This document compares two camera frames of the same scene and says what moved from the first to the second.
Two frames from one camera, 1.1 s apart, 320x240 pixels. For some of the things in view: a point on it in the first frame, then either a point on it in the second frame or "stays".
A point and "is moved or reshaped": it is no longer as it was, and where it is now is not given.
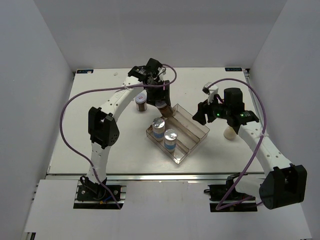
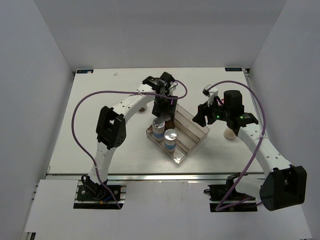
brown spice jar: x=166 y=110 is moved or reshaped
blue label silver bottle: x=170 y=139 stays
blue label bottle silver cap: x=158 y=126 stays
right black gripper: x=204 y=108 stays
